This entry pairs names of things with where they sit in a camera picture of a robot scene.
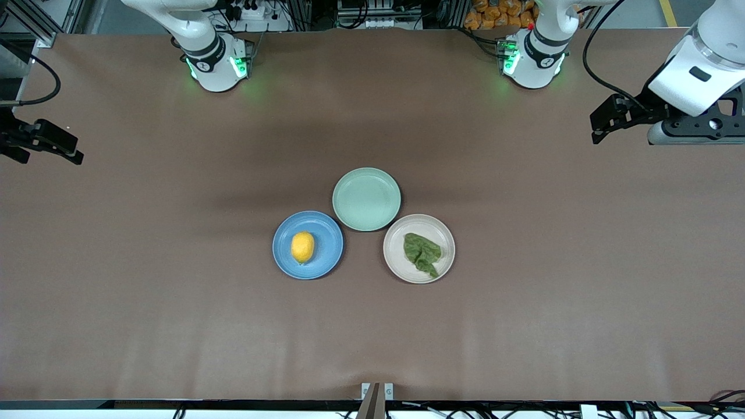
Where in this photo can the yellow lemon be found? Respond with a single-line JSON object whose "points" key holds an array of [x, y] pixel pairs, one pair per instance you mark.
{"points": [[302, 247]]}

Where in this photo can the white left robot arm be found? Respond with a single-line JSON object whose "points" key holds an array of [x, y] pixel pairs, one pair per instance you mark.
{"points": [[538, 61]]}

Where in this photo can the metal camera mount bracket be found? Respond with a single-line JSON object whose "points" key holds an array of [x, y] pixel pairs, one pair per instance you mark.
{"points": [[377, 398]]}

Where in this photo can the green lettuce leaf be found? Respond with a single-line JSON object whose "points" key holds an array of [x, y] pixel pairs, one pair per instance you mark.
{"points": [[422, 253]]}

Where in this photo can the bag of orange items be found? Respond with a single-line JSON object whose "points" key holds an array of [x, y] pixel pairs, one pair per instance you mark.
{"points": [[500, 14]]}

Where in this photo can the white power strip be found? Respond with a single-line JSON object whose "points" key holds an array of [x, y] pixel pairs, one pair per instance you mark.
{"points": [[251, 10]]}

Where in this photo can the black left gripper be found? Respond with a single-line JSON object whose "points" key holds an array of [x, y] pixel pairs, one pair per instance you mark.
{"points": [[645, 107]]}

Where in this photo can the blue plate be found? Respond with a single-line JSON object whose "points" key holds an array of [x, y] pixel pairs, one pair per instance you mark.
{"points": [[326, 247]]}

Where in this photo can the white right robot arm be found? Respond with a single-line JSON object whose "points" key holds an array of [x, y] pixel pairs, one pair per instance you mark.
{"points": [[212, 64]]}

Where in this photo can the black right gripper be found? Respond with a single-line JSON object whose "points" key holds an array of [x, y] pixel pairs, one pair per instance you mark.
{"points": [[13, 138]]}

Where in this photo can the mint green plate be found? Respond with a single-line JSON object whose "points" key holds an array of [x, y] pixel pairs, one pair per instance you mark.
{"points": [[366, 199]]}

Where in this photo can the beige plate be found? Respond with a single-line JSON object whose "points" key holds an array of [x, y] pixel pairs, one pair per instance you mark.
{"points": [[396, 256]]}

